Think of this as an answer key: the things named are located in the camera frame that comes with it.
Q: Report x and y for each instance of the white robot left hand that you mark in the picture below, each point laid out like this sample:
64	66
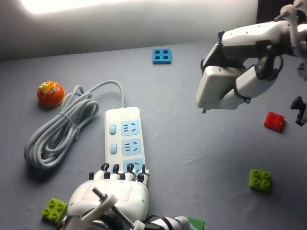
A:
120	191

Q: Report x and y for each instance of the white power strip blue sockets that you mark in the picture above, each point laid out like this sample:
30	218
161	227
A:
127	146

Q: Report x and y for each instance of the white power adapter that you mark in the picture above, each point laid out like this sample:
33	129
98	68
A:
216	86

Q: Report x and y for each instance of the lime green stud brick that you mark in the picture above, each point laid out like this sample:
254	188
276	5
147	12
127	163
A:
261	181
54	211

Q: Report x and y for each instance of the grey table cloth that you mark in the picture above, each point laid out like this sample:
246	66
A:
182	143

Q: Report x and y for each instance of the green number cube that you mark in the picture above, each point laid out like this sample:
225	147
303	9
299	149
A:
197	225

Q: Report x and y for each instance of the blue four-hole block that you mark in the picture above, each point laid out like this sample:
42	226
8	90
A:
162	56

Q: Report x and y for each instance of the white backdrop sheet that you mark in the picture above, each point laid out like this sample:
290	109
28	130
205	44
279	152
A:
120	28

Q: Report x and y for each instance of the red stud brick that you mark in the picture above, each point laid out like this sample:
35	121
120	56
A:
274	122

